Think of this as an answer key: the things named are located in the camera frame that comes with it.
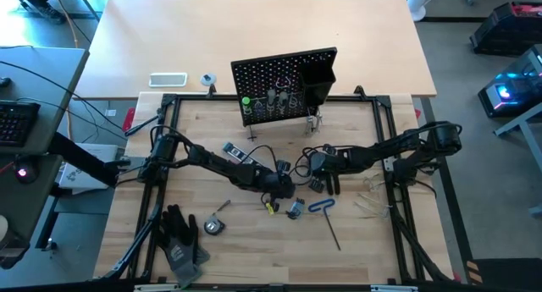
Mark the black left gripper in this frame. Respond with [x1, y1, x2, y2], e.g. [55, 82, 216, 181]
[257, 168, 297, 213]

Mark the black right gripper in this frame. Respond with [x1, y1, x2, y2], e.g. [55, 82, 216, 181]
[307, 150, 346, 196]

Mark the blue T-handle hex key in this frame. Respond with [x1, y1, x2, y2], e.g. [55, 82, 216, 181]
[307, 197, 342, 251]

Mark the black torpedo level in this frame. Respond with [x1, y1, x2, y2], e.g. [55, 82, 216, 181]
[222, 141, 255, 166]

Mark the black tape measure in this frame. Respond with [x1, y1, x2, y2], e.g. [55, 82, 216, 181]
[203, 198, 233, 237]

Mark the metal screwdriver holder rack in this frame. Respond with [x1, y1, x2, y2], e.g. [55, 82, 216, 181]
[243, 92, 306, 116]

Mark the black grey work glove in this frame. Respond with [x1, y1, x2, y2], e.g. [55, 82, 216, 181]
[154, 204, 212, 289]

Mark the black pegboard bin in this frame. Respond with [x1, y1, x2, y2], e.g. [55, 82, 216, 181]
[299, 62, 337, 109]

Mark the black metal pegboard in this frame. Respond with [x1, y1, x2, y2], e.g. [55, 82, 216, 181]
[230, 47, 339, 141]

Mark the light wood desk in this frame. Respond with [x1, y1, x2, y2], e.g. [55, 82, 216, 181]
[75, 0, 438, 102]

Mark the white rectangular tray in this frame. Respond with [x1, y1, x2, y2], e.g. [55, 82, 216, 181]
[148, 72, 189, 88]

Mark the red plastic tag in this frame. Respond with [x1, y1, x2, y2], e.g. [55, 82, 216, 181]
[122, 107, 136, 132]

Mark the RGB lit computer case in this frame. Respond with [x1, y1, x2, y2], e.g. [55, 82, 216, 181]
[477, 44, 542, 118]

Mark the white fan base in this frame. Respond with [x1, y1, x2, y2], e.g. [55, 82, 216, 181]
[406, 0, 445, 22]

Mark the white printed box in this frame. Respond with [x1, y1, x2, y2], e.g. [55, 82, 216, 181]
[58, 142, 122, 190]

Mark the grey metal table leg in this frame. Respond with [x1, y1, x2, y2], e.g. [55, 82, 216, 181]
[493, 104, 542, 217]

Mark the black red equipment case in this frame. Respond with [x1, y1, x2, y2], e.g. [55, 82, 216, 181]
[468, 1, 542, 56]

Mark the black computer mouse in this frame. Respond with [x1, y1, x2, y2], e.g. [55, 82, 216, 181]
[12, 161, 39, 185]

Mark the black smartphone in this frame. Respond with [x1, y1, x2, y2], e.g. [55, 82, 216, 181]
[0, 232, 30, 270]

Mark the grey desk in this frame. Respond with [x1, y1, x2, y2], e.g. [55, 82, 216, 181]
[0, 46, 91, 246]

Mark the black keyboard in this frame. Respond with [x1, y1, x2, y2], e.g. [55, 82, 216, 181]
[0, 100, 41, 148]

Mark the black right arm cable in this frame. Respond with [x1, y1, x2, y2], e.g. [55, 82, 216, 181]
[294, 146, 335, 187]

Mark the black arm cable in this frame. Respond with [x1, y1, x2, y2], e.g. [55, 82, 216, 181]
[239, 144, 280, 174]
[294, 146, 335, 187]

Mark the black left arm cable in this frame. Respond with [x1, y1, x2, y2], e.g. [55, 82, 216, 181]
[239, 144, 280, 174]

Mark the black upright post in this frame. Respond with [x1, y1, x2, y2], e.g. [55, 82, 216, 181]
[47, 132, 120, 188]

